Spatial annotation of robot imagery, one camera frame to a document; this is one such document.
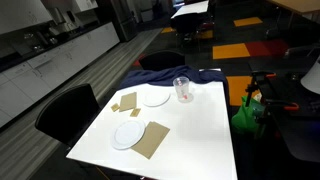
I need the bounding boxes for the stainless steel refrigerator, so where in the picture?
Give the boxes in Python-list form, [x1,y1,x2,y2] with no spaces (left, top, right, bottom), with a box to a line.
[111,0,137,41]

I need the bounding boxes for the white background table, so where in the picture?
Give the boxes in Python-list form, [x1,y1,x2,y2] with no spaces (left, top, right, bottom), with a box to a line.
[171,0,209,18]

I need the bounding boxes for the navy blue cloth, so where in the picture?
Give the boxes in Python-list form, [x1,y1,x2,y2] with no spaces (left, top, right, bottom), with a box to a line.
[118,65,230,101]

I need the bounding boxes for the small tan packet left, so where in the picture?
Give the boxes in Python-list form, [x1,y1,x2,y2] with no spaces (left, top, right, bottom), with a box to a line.
[111,103,120,112]

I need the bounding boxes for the black chair far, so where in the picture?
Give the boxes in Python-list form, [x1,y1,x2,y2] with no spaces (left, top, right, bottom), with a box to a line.
[139,50,185,71]

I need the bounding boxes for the white plate near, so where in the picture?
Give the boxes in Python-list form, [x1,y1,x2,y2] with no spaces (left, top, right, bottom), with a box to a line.
[111,120,145,150]

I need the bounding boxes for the white plate far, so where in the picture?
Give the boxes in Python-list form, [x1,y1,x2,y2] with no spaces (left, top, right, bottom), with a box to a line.
[143,92,170,107]

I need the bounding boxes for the clear plastic cup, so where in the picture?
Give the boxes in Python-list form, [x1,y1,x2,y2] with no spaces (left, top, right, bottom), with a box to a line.
[173,76,193,103]

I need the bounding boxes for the black chair near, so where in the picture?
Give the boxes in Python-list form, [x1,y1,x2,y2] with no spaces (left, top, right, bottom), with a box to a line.
[35,84,101,147]

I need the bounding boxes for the red and white pen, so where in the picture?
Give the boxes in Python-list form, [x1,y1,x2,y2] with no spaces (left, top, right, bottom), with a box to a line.
[178,79,185,99]

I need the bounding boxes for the white kitchen cabinets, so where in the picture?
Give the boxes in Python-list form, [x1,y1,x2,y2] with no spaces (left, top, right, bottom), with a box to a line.
[0,22,120,127]

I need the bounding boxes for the black chair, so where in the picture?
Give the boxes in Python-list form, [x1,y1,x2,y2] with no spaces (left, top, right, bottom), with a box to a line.
[139,50,185,71]
[35,84,101,147]

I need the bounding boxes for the small tan packet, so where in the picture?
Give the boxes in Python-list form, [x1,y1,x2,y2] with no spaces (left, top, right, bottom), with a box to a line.
[130,108,141,117]
[111,103,120,112]

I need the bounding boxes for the small tan packet right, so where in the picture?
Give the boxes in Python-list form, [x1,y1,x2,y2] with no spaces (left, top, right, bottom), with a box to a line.
[130,108,141,117]

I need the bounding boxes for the white plate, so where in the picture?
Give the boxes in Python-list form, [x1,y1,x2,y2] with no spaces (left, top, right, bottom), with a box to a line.
[111,120,145,150]
[143,92,170,107]

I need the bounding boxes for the large brown napkin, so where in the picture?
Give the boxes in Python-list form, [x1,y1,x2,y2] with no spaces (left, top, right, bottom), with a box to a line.
[132,122,170,159]

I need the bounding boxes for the black orange clamp stand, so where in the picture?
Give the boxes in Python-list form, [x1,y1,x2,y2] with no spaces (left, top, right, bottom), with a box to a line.
[245,71,299,136]

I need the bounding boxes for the small brown napkin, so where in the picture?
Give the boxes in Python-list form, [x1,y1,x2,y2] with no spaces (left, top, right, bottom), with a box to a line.
[119,92,137,112]

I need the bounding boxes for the green bag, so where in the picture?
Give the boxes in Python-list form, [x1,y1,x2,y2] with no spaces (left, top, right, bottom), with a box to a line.
[231,96,265,134]

